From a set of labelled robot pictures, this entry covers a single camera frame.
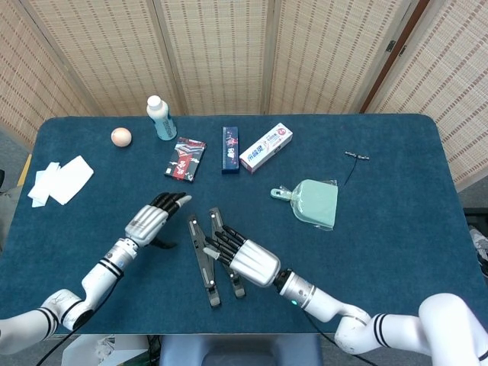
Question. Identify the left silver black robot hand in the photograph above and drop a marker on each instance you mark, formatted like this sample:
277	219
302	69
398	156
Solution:
146	225

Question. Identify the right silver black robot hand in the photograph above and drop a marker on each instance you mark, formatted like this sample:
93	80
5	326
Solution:
253	263

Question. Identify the black folding laptop stand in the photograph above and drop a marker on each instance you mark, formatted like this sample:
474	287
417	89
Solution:
200	251

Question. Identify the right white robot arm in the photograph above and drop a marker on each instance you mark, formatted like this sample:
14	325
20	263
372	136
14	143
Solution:
328	305

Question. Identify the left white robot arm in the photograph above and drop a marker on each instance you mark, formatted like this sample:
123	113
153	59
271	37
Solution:
95	278

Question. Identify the bamboo folding screen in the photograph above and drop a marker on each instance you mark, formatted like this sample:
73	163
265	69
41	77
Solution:
221	57

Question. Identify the black red card box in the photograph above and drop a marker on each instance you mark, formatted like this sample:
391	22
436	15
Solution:
185	160

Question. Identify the white cloth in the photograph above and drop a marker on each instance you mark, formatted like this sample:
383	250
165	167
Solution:
72	179

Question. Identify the mint green wrapped dustpan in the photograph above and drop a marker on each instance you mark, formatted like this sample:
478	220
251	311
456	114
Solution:
316	202

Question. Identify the grey blue robot torso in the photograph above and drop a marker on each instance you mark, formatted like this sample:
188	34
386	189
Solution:
240	350

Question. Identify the blue tablecloth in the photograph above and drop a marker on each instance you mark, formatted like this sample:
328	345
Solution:
343	248

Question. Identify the peach coloured egg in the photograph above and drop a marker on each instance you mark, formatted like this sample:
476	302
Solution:
121	136

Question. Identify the white blue plastic bottle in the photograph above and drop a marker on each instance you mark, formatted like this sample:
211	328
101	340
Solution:
163	122

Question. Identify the dark blue narrow box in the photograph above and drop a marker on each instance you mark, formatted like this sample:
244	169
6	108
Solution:
231	150

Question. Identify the white paper tissue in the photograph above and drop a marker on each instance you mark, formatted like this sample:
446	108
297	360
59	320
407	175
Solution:
40	187

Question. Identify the white pink toothpaste box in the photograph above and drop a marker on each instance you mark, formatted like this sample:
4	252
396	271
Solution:
265	148

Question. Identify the white crumpled bag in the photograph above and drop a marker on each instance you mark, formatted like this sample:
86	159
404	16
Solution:
106	350

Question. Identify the white sneaker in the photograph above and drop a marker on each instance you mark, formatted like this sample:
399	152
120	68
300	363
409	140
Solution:
481	248

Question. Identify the black screen hinge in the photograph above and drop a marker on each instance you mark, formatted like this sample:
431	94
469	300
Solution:
390	46
402	51

